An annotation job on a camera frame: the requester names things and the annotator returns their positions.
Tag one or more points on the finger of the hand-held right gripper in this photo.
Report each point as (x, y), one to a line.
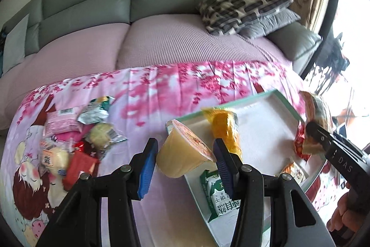
(318, 134)

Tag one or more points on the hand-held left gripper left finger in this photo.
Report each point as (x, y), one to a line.
(146, 171)

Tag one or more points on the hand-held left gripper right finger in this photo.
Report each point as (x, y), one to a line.
(224, 169)

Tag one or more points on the orange snack packet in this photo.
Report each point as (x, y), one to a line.
(318, 109)

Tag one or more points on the green and white snack packet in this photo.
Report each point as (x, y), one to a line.
(215, 192)

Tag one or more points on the yellow jelly cup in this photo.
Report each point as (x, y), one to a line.
(179, 154)

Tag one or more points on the yellow snack packet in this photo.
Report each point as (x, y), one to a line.
(224, 125)

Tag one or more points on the white red-print snack packet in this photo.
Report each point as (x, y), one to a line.
(293, 171)

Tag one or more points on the shallow teal cardboard box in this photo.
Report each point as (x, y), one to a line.
(266, 125)

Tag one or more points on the pink barcode snack packet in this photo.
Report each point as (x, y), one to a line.
(62, 121)

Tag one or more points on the person's right hand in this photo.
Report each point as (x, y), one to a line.
(339, 218)

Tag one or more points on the round bread packet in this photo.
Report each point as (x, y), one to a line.
(101, 135)

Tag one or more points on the matte red snack packet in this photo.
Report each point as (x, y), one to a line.
(78, 170)

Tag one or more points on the silver green snack packet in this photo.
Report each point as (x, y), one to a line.
(94, 112)

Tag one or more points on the dark object by window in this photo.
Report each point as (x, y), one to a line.
(332, 56)

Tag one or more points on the plain pink snack packet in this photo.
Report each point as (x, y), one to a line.
(68, 137)

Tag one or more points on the printed cartoon blanket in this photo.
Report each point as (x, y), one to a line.
(167, 85)

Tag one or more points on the labelled clear bread packet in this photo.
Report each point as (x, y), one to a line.
(55, 160)

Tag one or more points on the grey pillow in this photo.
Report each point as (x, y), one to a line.
(274, 22)

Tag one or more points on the pink sofa cover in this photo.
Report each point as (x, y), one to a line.
(162, 44)

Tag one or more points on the black patterned pillow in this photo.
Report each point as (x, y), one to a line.
(240, 8)

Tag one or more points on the light grey cushion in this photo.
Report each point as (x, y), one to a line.
(14, 44)

